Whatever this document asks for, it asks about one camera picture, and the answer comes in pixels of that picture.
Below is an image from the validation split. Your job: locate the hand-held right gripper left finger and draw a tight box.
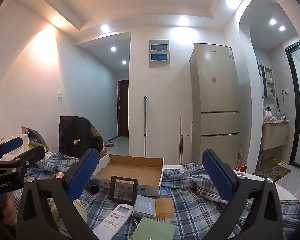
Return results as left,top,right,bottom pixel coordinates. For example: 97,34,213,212
16,148,100,240

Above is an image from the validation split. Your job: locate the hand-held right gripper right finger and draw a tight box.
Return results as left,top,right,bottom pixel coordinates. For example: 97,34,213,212
201,149,284,240

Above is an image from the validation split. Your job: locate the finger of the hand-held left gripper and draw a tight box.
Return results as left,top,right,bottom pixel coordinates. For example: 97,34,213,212
0,136,25,161
0,145,46,173

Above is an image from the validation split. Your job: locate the small plain black box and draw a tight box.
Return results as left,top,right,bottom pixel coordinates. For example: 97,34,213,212
86,183,99,195

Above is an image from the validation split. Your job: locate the black square frame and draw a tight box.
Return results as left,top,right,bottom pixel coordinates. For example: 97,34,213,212
108,176,138,202

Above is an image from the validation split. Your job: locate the round cream disc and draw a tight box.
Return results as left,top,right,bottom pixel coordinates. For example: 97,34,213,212
73,199,88,224

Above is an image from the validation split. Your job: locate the cardboard box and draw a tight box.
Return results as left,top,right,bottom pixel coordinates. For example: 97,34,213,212
91,154,165,197

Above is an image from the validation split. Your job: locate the white remote control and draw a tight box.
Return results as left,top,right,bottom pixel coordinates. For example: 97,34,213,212
92,204,135,240

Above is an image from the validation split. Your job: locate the orange plastic case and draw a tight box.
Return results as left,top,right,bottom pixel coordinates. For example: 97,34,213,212
155,197,175,218

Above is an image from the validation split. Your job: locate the blue-grey booklet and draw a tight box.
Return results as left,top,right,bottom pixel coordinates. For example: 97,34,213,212
132,194,157,218

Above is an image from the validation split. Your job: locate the green snap pouch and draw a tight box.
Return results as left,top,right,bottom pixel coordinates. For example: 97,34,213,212
129,216,177,240

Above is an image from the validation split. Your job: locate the person's left hand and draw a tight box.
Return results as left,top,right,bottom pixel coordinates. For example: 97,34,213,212
2,192,18,227

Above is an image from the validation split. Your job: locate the white plastic bag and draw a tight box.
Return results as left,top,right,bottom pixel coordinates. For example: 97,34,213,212
0,134,30,160

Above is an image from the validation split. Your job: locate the dark silver bag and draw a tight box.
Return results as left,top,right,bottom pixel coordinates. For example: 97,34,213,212
21,127,48,148

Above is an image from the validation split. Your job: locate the blue plaid cloth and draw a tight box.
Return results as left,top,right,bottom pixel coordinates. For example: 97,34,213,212
5,151,300,240

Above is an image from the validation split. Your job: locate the wooden chair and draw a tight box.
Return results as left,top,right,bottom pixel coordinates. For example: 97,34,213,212
89,124,103,140

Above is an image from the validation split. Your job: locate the black jacket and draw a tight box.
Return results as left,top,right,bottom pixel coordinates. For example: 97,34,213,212
59,116,104,159

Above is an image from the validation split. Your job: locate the pink dustpan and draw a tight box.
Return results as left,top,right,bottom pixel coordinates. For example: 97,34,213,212
181,134,190,164

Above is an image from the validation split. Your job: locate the patterned floor mat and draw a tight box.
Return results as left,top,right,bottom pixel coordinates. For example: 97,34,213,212
255,164,292,182

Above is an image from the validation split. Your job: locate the beige vanity cabinet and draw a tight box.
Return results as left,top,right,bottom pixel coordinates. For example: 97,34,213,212
261,120,289,150

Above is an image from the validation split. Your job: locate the dark wooden door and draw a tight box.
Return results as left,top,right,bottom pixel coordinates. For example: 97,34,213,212
117,80,129,137

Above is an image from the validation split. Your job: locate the pink cloth bundle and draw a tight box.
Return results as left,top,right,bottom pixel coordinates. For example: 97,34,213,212
263,110,278,124

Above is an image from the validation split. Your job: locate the beige refrigerator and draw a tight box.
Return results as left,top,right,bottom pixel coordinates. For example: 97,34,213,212
189,43,241,165

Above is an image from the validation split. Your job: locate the green-handled mop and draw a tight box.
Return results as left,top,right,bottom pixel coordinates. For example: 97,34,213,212
143,96,148,158

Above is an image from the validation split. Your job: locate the wall niche shelf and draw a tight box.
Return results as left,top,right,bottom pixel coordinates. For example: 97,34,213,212
264,66,276,98

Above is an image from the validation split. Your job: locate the wall electrical panel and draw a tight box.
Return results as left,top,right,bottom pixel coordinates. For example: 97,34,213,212
149,39,170,68

